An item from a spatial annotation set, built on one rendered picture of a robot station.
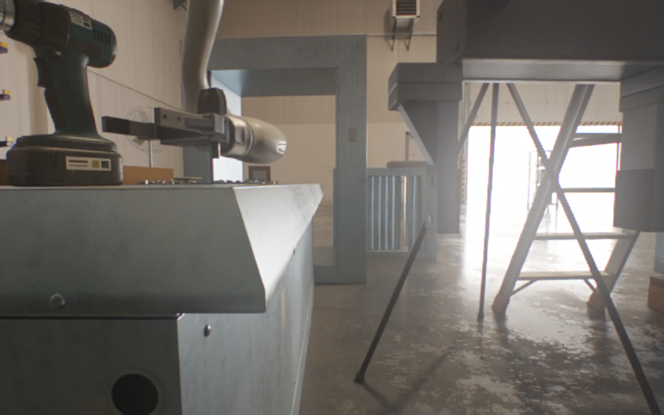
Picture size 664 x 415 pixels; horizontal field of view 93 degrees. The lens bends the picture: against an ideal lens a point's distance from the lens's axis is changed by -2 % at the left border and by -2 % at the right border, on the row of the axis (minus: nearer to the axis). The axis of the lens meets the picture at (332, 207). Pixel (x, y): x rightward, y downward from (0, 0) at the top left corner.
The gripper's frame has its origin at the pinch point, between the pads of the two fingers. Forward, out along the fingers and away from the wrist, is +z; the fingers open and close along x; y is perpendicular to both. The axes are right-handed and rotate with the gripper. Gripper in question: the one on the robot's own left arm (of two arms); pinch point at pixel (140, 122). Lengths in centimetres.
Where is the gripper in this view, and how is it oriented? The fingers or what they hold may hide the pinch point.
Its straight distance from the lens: 62.1
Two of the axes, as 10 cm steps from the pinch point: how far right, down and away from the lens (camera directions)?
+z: -4.3, 0.7, -9.0
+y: 0.0, 10.0, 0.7
